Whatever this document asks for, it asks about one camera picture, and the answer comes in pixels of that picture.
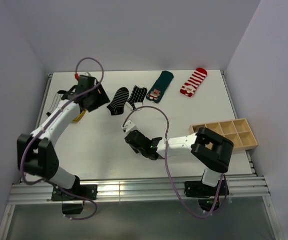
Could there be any red white striped santa sock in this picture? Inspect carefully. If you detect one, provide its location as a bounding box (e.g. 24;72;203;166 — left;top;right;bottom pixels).
179;67;207;98

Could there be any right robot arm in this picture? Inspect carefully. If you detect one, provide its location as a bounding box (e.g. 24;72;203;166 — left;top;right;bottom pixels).
123;127;234;195

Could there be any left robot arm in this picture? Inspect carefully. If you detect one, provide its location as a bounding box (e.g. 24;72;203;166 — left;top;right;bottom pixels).
17;74;110;200

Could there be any white black vertical-striped sock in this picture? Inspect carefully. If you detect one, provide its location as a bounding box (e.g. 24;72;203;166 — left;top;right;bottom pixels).
46;90;66;117

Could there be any aluminium table frame rail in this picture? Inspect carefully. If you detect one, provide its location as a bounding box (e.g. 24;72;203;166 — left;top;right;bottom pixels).
7;175;270;205

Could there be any wooden compartment tray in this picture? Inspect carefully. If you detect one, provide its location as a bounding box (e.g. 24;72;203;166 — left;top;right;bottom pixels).
188;118;258;152

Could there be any dark green reindeer sock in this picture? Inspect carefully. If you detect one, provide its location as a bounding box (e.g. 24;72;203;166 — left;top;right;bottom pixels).
146;70;174;104

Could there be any black horizontal-striped ankle sock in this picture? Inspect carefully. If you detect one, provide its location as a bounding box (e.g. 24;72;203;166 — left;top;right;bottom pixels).
107;87;129;116

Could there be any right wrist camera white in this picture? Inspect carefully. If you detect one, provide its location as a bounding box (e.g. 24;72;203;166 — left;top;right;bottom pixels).
122;120;137;135

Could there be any mustard yellow sock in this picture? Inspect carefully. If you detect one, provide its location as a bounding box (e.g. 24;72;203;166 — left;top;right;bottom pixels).
72;110;87;123

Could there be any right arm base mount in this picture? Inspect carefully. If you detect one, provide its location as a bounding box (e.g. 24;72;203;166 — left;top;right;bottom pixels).
184;180;229;212

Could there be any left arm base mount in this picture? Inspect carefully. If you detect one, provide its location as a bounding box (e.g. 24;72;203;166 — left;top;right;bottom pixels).
51;184;98;219

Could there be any black vertical-striped ankle sock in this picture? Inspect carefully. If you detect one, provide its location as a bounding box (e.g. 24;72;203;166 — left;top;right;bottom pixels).
126;85;148;110

